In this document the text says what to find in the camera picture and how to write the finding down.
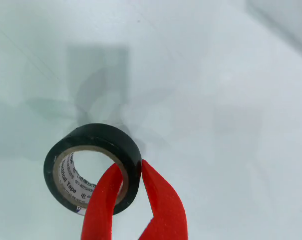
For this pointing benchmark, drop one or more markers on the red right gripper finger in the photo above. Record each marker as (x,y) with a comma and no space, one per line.
(165,207)

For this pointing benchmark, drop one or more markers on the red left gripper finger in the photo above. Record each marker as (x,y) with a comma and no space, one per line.
(100,205)

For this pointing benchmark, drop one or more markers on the black electrical tape roll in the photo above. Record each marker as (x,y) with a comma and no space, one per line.
(95,135)

